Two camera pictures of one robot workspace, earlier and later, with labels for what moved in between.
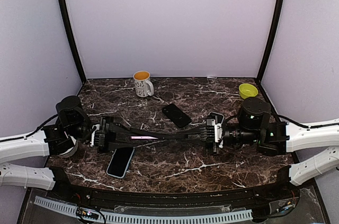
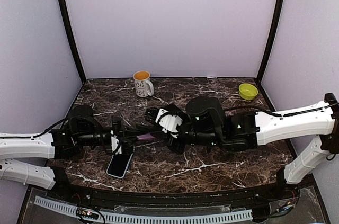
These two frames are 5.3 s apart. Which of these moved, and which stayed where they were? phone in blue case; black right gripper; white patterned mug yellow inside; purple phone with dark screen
Moved: black right gripper
Stayed: purple phone with dark screen; white patterned mug yellow inside; phone in blue case
